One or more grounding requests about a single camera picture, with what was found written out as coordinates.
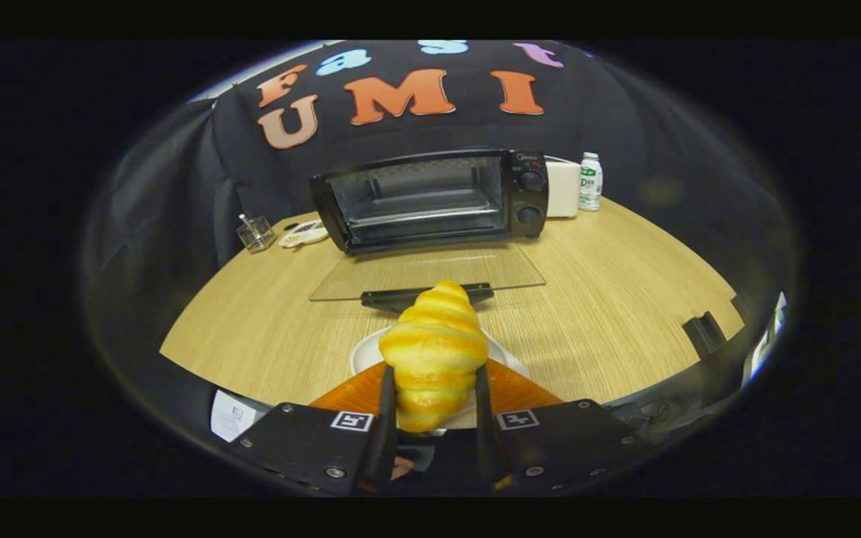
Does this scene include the wire mesh holder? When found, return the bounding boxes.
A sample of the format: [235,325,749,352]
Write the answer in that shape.
[236,214,277,253]

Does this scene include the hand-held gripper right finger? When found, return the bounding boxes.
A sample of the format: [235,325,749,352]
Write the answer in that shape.
[474,359,652,494]

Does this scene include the small white snack tray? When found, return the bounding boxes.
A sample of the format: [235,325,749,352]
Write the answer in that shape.
[279,219,330,249]

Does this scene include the white bottle green label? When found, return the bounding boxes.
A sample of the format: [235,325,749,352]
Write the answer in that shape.
[578,152,605,212]

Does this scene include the white box appliance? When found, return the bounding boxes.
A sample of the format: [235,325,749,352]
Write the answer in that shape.
[545,155,582,219]

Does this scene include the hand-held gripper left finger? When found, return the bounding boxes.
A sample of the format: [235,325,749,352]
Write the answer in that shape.
[229,362,399,498]

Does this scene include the white plate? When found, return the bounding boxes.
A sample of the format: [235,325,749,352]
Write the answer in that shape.
[348,325,531,438]

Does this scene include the white paper sheet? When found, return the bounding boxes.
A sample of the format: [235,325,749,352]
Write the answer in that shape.
[210,389,259,443]

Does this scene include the black toaster oven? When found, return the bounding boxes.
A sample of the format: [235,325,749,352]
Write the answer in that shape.
[309,148,549,313]

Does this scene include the black block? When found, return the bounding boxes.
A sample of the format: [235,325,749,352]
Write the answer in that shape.
[682,310,730,359]

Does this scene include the yellow croissant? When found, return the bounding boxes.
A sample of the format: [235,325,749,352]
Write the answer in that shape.
[378,280,490,434]

